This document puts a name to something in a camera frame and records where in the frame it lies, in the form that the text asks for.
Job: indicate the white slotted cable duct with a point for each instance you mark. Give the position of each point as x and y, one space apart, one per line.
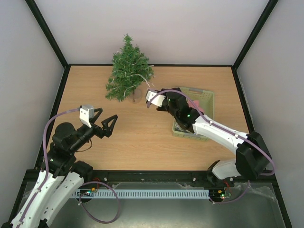
143 194

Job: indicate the pink fabric bow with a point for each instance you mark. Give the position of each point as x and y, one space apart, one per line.
198 104

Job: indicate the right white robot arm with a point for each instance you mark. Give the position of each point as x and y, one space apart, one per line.
251 153

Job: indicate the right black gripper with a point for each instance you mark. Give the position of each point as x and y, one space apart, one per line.
163 107

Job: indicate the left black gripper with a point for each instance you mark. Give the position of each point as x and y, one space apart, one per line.
107 131

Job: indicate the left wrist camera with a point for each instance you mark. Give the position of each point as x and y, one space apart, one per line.
86 112

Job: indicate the black aluminium front rail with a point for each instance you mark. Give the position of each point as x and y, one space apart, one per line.
198 178

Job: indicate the small green christmas tree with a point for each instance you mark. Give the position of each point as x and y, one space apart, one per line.
129 71

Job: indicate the silver star ornament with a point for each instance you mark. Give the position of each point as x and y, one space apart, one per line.
177 128

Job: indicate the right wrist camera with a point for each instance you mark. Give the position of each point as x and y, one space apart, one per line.
153 98

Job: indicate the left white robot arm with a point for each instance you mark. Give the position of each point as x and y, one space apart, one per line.
61 174

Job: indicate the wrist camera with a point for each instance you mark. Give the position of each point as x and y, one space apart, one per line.
153 98
86 112

